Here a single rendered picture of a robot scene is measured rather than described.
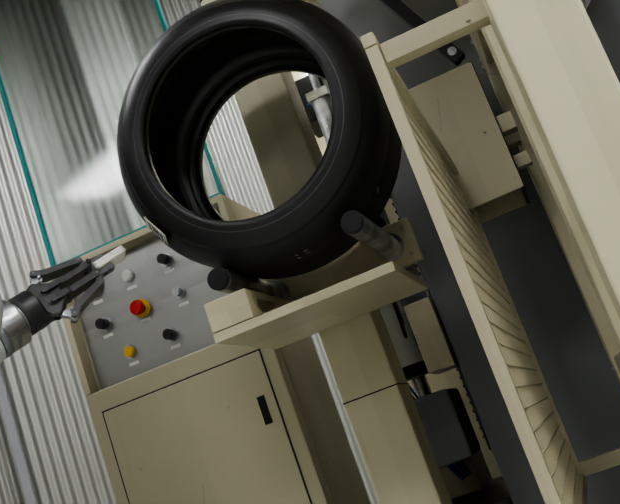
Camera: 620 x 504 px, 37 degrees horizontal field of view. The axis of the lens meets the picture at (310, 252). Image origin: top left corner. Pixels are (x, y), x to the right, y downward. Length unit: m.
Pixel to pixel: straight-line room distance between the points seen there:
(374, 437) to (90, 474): 2.88
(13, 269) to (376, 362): 3.20
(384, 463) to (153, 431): 0.72
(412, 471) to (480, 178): 0.64
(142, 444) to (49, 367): 2.37
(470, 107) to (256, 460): 1.03
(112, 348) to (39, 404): 2.23
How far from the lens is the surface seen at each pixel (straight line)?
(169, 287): 2.55
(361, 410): 2.04
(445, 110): 2.02
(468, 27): 1.23
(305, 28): 1.80
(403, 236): 2.02
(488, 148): 1.98
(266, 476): 2.38
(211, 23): 1.87
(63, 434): 4.79
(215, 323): 1.75
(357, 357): 2.04
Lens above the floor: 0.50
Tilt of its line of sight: 13 degrees up
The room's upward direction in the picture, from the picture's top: 20 degrees counter-clockwise
